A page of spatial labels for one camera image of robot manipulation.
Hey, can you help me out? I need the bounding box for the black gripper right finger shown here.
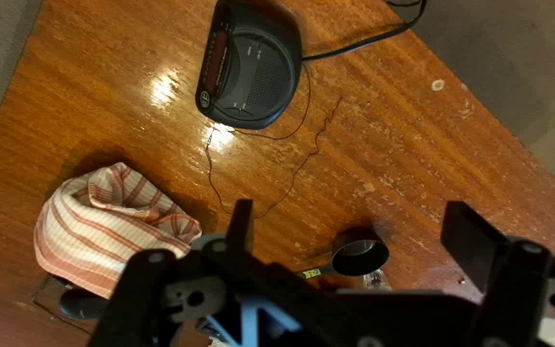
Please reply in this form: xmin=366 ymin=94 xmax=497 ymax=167
xmin=441 ymin=200 xmax=509 ymax=292

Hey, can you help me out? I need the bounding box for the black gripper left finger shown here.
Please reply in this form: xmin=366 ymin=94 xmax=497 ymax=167
xmin=225 ymin=198 xmax=252 ymax=252

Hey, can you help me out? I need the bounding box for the small black bowl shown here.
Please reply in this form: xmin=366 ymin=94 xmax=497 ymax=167
xmin=331 ymin=225 xmax=389 ymax=275

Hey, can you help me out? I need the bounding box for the red striped folded cloth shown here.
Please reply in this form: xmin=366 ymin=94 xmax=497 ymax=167
xmin=33 ymin=161 xmax=202 ymax=298

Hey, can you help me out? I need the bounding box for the black computer mouse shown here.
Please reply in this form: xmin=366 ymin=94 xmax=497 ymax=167
xmin=60 ymin=288 xmax=108 ymax=319

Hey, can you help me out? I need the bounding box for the black clock power cord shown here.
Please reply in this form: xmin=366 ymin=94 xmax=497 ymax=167
xmin=301 ymin=0 xmax=430 ymax=63

